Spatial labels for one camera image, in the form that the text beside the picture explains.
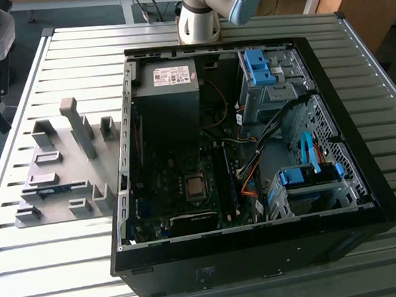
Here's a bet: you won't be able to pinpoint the black empty RAM slot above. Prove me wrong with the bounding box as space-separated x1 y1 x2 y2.
210 141 232 222

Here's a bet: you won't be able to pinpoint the grey parts rack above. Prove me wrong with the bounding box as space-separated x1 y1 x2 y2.
7 94 128 230

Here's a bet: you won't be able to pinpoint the grey power supply unit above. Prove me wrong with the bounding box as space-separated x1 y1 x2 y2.
130 57 203 140

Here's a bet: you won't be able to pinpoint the green motherboard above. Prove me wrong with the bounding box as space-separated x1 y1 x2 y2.
130 137 268 244

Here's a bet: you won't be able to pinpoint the black CPU socket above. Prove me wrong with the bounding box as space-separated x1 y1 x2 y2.
182 167 211 206

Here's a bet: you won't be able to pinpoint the silver CPU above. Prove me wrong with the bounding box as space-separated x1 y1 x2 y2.
186 176 207 199

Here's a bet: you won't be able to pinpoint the black graphics card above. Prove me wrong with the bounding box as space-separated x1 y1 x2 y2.
170 210 221 237

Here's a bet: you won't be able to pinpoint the blue plastic drive latch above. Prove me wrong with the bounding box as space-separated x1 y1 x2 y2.
244 49 268 71
252 69 277 87

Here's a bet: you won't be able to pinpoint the metal drive cage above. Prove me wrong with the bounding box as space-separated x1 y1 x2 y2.
235 45 318 126

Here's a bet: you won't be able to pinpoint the black open PC case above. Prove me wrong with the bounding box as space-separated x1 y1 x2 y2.
97 30 396 297

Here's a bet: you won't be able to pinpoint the hard disk in blue carrier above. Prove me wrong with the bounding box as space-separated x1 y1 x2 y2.
278 162 345 188

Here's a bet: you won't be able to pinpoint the metal disk bay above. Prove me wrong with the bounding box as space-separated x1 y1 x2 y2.
265 175 357 219

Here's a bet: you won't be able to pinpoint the brown wooden cabinet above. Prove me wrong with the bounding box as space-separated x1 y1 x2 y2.
316 0 396 58

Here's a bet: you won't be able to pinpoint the red wire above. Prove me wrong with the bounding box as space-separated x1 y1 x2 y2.
132 120 143 167

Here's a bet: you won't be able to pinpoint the black cable with silver plug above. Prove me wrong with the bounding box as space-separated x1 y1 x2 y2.
134 0 153 25

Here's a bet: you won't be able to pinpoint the thin orange wire loop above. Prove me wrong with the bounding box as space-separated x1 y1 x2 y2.
199 79 230 131

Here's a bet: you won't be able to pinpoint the orange power wires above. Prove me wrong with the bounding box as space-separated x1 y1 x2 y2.
239 171 258 198

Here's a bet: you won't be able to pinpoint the black wire bundle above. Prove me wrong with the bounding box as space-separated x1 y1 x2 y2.
250 93 320 156

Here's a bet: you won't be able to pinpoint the blue flat data wire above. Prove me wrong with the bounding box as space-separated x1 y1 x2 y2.
299 130 323 175

